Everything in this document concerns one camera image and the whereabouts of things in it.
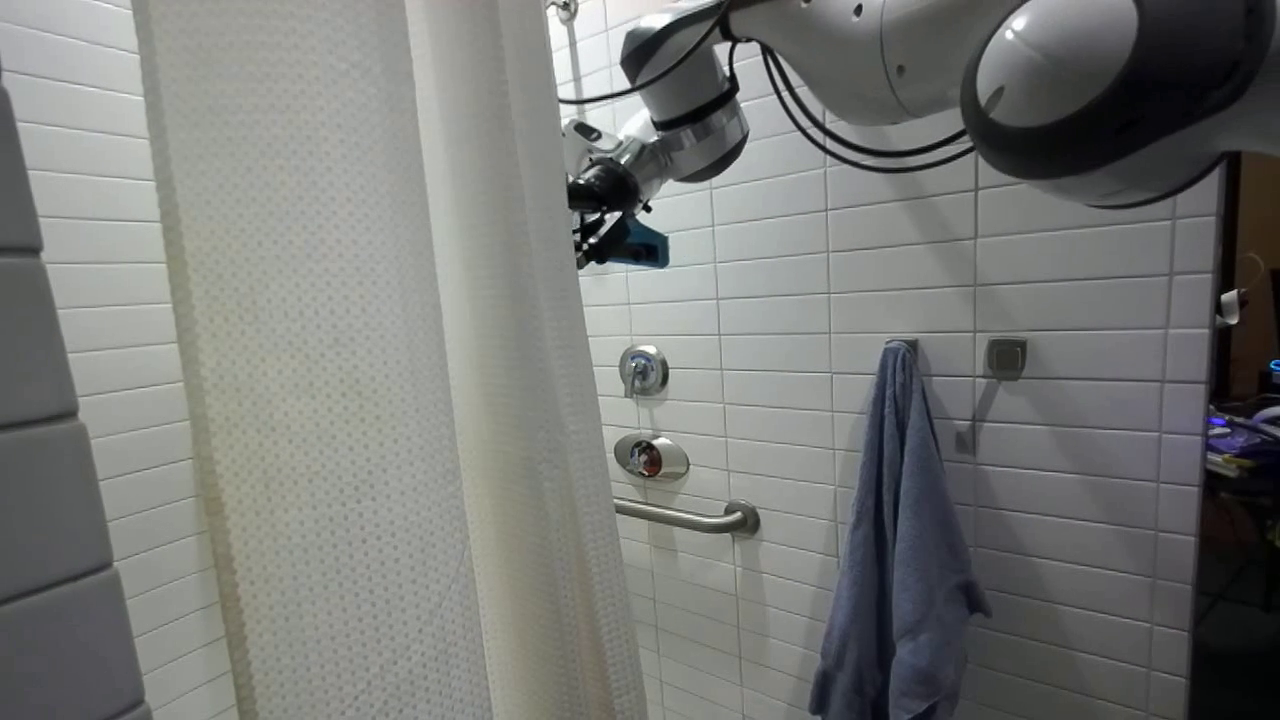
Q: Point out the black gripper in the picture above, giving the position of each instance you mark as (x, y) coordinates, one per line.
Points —
(611, 185)

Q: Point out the white shower curtain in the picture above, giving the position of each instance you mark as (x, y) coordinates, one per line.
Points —
(344, 375)

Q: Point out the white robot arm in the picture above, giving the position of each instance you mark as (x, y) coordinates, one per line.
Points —
(1067, 82)

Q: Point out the round chrome shower valve knob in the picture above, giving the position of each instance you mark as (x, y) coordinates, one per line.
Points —
(643, 368)

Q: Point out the chrome shower head pipe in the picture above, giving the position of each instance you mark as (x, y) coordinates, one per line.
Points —
(571, 10)

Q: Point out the blue hanging towel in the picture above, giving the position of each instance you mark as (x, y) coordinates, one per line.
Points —
(902, 561)

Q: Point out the grey segmented padded panel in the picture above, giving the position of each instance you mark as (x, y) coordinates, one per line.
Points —
(47, 507)

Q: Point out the round metal door knob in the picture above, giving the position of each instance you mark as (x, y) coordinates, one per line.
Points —
(1228, 304)

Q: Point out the brown wooden door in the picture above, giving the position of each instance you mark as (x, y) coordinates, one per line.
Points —
(1256, 293)

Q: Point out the dark table with clutter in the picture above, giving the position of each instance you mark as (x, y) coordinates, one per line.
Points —
(1240, 444)

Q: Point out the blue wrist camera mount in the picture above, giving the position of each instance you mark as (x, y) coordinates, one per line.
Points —
(643, 242)

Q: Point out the metal wall grab bar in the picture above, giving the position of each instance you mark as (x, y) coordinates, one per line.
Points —
(683, 518)

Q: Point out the metal wall towel hook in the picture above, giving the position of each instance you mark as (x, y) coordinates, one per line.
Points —
(1005, 353)

